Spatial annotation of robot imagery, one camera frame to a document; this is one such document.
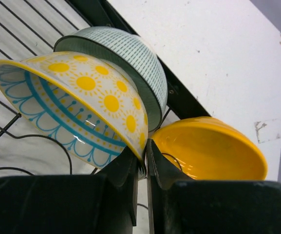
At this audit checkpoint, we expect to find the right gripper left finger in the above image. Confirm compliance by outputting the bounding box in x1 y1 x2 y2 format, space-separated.
97 147 138 227

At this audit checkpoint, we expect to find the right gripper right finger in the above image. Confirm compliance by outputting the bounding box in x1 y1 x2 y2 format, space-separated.
146 139 192 234

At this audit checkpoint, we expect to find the orange yellow bowl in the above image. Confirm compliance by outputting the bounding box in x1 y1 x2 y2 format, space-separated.
151 117 268 180

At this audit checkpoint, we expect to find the teal striped yellow bowl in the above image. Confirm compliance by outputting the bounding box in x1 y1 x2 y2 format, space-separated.
0 52 149 169

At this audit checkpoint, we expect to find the dark green rim bowl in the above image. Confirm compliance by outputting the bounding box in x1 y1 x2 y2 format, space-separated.
54 26 168 131

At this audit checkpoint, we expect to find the black wire dish rack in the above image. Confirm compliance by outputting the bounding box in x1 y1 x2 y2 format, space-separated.
0 0 208 169

